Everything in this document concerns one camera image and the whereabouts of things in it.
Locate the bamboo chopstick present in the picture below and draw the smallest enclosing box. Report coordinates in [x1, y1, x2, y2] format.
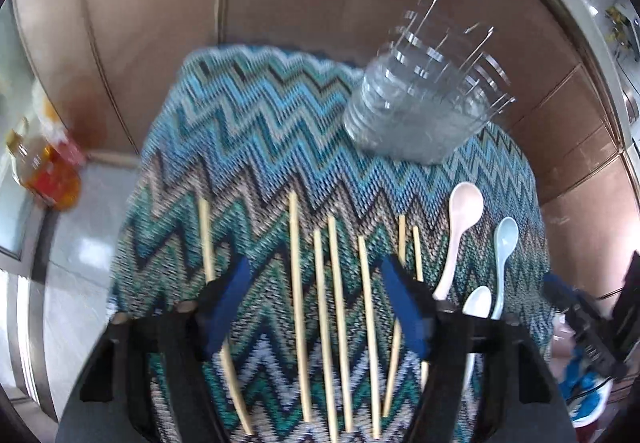
[412, 225, 428, 390]
[328, 216, 354, 433]
[314, 229, 338, 443]
[197, 196, 255, 436]
[288, 191, 311, 423]
[383, 215, 407, 418]
[358, 236, 381, 440]

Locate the white ceramic spoon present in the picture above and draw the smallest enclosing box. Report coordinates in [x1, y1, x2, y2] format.
[462, 286, 491, 390]

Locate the light blue ceramic spoon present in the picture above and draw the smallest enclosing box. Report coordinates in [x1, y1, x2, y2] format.
[491, 217, 520, 319]

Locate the pink ceramic spoon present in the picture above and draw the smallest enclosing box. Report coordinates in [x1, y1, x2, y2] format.
[433, 182, 484, 301]

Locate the zigzag knitted table cloth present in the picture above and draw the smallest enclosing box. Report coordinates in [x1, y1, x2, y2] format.
[108, 46, 553, 442]

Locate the orange drink bottle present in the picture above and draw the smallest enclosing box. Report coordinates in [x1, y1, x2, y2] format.
[6, 116, 81, 211]

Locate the white plastic bag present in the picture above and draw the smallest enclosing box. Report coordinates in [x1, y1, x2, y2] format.
[32, 79, 87, 167]

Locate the wire utensil basket with liner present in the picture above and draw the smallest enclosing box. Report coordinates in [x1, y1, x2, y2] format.
[344, 0, 515, 165]

